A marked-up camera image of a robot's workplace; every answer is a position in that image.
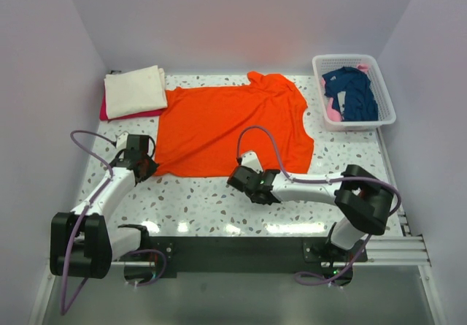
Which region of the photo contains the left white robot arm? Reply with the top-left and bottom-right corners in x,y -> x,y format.
50,132 -> 158,279

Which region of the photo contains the pink t shirt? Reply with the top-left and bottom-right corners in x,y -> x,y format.
320,62 -> 370,122

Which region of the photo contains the orange t shirt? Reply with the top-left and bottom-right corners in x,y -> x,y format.
155,72 -> 314,177

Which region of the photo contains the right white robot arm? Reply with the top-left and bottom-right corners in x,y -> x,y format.
227,165 -> 396,263

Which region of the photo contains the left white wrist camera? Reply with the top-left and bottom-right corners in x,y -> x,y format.
115,131 -> 129,150

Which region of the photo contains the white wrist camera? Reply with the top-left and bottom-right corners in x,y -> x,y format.
115,131 -> 129,150
237,150 -> 263,172

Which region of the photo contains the aluminium frame rail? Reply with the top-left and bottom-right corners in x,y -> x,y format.
366,209 -> 431,267

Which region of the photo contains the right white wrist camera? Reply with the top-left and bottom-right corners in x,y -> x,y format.
237,150 -> 263,172

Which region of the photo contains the folded cream t shirt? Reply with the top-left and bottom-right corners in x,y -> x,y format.
104,65 -> 168,118

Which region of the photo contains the white plastic basket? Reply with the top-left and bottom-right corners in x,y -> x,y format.
312,54 -> 396,131

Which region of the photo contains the folded magenta t shirt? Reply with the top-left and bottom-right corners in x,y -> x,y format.
99,96 -> 164,121

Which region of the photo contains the navy blue t shirt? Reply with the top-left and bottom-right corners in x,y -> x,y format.
323,66 -> 379,122

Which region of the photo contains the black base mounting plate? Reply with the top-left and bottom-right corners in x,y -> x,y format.
120,237 -> 368,282

